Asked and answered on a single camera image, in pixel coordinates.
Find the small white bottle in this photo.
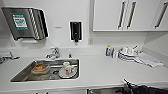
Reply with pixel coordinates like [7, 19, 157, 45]
[112, 48, 118, 59]

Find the blue white bottle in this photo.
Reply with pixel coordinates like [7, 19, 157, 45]
[105, 45, 113, 58]

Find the white mug red print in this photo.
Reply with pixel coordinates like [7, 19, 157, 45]
[61, 61, 75, 77]

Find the small sink deck button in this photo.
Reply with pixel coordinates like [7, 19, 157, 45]
[68, 52, 73, 59]

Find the black soap dispenser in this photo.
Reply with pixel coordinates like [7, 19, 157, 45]
[68, 20, 83, 44]

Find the chrome faucet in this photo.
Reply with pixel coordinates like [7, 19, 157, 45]
[45, 47, 62, 60]

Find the clear container orange food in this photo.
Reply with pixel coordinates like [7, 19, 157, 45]
[30, 63, 51, 75]

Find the steel sink basin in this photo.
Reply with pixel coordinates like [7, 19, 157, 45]
[9, 58, 81, 83]

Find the steel paper towel dispenser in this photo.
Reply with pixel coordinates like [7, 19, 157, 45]
[0, 7, 49, 42]

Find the white wall outlet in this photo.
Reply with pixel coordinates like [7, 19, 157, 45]
[88, 37, 94, 45]

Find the dark cabinet door handle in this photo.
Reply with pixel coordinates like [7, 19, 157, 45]
[117, 0, 126, 30]
[126, 0, 137, 30]
[154, 1, 168, 30]

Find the white wall cabinet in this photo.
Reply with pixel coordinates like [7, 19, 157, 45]
[92, 0, 168, 33]

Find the small wall label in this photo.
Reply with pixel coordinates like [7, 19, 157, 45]
[54, 25, 63, 30]

